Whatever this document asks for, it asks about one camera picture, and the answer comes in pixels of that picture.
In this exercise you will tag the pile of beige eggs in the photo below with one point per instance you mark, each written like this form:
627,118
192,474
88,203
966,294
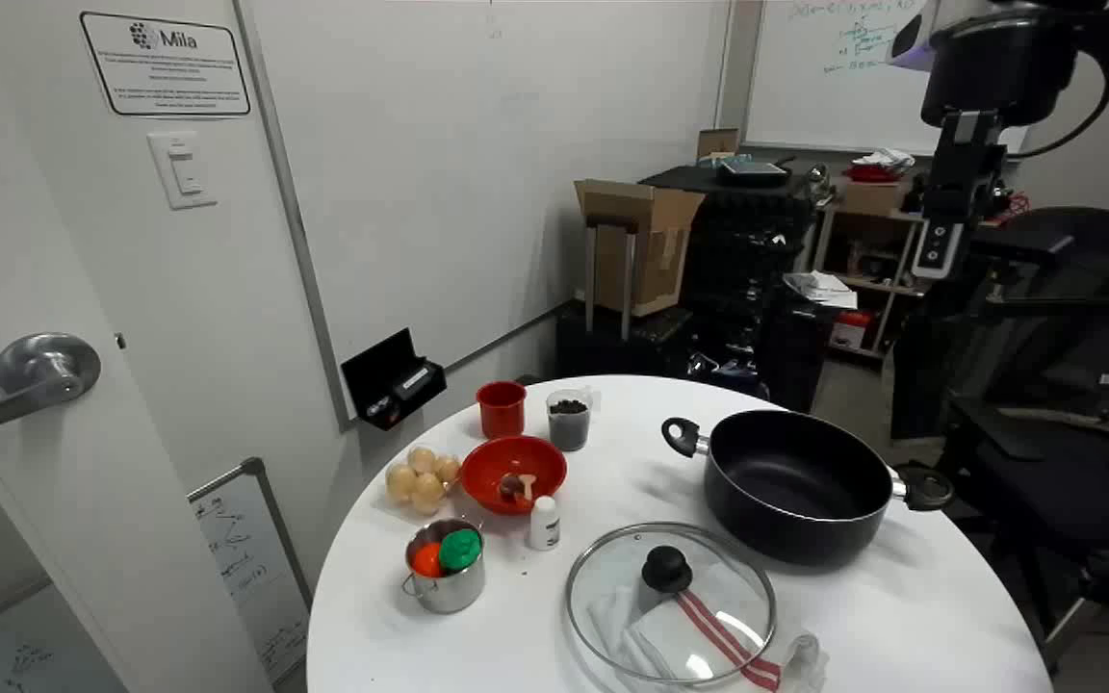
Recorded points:
420,484

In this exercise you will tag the wooden shelf with items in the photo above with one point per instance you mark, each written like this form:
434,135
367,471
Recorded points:
863,236

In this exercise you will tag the red plastic bowl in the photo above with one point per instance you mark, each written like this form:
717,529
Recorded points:
510,474

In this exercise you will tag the white wall sign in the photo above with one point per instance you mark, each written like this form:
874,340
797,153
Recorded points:
166,66

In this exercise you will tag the silver door handle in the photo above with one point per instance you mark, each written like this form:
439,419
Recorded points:
45,371

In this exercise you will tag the black cooking pot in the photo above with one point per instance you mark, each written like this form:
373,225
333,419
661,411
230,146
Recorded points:
788,488

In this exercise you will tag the small whiteboard on floor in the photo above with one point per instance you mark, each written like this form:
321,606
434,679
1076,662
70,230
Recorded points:
256,561

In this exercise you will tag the glass lid with black knob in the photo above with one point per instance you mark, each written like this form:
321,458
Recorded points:
664,561

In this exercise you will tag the black cabinet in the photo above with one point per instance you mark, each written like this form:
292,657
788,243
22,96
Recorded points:
738,320

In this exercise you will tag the white cloth red stripes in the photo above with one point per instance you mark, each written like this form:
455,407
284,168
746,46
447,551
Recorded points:
692,643

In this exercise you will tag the small white bottle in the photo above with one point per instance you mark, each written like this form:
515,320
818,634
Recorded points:
545,526

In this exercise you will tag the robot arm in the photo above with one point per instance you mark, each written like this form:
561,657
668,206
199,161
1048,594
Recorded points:
992,66

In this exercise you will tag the cardboard box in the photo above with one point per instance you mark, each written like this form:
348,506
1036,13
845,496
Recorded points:
640,239

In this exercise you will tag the black marker tray box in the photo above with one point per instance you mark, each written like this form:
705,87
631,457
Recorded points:
392,377

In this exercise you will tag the metal mug with toys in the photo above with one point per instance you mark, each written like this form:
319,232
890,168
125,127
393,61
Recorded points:
443,567

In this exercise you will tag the red plastic cup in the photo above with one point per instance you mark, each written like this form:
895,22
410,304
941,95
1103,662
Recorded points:
502,411

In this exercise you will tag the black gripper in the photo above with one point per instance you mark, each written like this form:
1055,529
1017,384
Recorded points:
955,185

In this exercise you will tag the white light switch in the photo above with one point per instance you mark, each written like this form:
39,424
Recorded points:
183,170

